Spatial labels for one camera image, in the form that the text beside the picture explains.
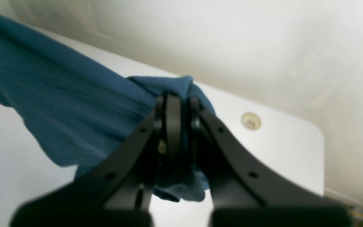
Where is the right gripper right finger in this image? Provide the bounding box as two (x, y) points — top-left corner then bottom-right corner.
(188, 97), (353, 227)

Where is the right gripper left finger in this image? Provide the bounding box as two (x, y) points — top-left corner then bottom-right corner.
(10, 94), (182, 227)

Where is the dark blue t-shirt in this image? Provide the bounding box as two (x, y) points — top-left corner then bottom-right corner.
(0, 8), (216, 203)

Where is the left table cable grommet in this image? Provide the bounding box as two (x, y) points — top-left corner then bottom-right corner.
(241, 112), (262, 131)

